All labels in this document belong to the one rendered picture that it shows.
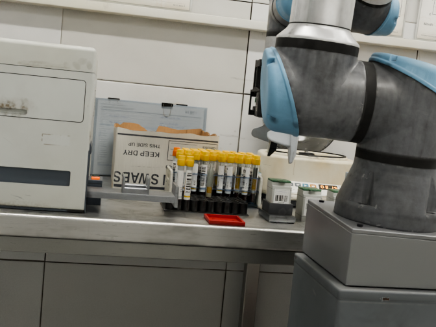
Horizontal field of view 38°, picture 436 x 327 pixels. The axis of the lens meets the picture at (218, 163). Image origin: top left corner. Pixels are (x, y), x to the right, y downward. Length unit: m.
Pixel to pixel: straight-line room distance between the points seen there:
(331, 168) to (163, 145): 0.40
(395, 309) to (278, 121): 0.29
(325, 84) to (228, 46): 1.01
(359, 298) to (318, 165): 0.72
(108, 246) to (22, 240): 0.15
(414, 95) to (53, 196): 0.65
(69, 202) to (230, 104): 0.78
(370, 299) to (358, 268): 0.04
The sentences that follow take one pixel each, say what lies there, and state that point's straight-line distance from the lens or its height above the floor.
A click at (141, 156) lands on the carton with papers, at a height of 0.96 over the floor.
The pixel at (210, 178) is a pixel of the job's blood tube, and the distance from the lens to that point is 1.32.
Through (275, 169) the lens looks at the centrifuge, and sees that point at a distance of 1.53.
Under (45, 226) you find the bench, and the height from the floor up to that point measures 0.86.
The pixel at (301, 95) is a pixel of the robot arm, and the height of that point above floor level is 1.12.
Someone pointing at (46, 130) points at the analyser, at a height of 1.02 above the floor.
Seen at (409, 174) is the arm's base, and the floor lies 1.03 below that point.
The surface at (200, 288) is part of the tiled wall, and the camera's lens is 1.91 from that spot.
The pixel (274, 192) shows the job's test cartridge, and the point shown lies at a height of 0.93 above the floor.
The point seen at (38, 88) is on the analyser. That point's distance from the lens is 1.18.
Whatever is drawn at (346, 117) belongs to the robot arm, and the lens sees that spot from 0.87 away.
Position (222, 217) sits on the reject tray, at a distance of 1.25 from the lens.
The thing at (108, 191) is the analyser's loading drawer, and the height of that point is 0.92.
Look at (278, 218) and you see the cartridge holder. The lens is 1.27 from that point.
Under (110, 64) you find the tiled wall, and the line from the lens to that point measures 1.81.
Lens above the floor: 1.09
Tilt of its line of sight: 5 degrees down
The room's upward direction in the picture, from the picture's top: 5 degrees clockwise
